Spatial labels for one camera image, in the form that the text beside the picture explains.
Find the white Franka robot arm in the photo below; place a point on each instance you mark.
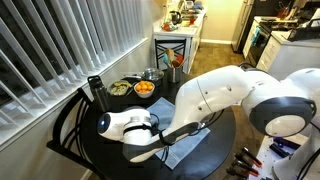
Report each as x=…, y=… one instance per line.
x=216, y=90

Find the teal oven towel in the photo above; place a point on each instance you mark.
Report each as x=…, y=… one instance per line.
x=255, y=35

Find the white bowl of oranges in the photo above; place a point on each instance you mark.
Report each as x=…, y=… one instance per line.
x=144, y=88

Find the steel pot with lid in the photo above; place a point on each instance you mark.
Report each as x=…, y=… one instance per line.
x=153, y=74

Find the steel utensil holder cup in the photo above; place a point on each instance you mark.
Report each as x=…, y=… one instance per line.
x=173, y=75

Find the teal spatula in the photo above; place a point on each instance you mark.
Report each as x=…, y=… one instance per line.
x=165, y=59

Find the wooden spoon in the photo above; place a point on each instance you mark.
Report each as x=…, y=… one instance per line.
x=170, y=55

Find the red spatula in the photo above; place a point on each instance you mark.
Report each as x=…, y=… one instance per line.
x=179, y=59

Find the glass bowl with bananas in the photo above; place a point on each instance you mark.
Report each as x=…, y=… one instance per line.
x=119, y=88

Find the black metal chair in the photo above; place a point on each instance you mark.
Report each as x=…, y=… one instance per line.
x=61, y=121
x=170, y=42

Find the steel bottle black lid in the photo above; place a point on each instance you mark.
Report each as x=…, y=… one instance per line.
x=100, y=95

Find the white sideboard counter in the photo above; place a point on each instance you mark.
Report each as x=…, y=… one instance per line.
x=190, y=36

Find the red bowl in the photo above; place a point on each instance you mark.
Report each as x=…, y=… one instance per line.
x=168, y=26

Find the black kettle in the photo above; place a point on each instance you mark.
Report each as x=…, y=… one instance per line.
x=175, y=16

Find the red cup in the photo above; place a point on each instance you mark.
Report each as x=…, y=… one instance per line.
x=192, y=20

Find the white vertical window blinds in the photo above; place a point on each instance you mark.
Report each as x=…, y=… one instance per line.
x=66, y=43

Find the beige fridge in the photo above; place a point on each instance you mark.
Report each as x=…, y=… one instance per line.
x=241, y=23

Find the black oven stove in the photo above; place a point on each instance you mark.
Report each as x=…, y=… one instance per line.
x=263, y=43

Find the light wooden base board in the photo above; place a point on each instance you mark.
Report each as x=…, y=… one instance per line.
x=263, y=160

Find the white kitchen island cabinet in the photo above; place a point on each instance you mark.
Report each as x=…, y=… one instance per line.
x=286, y=56

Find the black bar clamp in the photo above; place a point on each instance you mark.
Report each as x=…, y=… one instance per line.
x=278, y=150
x=283, y=142

